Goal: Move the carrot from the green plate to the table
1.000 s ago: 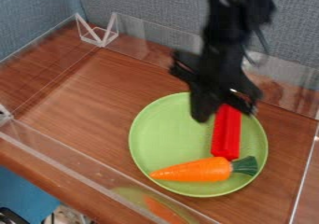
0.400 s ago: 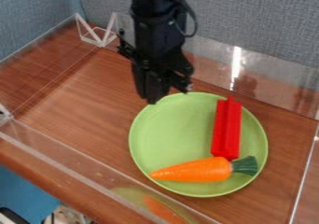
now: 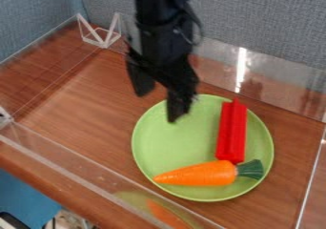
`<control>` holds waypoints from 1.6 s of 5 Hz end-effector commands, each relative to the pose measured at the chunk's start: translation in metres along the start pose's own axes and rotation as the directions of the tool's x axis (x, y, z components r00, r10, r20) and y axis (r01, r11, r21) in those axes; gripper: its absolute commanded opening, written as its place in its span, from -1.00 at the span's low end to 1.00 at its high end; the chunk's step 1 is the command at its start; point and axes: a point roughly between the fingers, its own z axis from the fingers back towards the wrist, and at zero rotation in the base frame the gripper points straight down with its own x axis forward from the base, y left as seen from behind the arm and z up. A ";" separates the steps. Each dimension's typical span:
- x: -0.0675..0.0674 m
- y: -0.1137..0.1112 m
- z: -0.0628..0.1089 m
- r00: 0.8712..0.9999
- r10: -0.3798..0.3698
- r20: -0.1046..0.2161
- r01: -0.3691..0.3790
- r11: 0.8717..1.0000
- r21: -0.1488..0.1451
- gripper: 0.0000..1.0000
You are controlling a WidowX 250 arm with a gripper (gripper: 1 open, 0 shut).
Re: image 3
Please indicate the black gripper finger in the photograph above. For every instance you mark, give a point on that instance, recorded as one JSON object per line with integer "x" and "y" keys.
{"x": 180, "y": 101}
{"x": 141, "y": 80}

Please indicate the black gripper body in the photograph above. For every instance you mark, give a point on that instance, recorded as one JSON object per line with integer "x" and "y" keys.
{"x": 173, "y": 73}

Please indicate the orange toy carrot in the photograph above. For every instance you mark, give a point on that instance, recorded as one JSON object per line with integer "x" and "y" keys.
{"x": 213, "y": 173}

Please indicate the red toy block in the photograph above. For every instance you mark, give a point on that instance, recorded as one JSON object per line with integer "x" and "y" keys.
{"x": 232, "y": 135}

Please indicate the green plate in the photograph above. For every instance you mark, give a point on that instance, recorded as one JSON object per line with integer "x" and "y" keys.
{"x": 166, "y": 146}

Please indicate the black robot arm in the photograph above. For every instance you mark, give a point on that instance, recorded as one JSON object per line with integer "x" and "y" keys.
{"x": 159, "y": 46}

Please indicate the clear acrylic enclosure wall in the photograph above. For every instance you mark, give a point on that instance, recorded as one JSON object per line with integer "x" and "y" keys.
{"x": 69, "y": 111}

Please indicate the clear acrylic corner bracket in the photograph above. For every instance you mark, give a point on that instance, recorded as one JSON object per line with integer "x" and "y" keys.
{"x": 98, "y": 36}

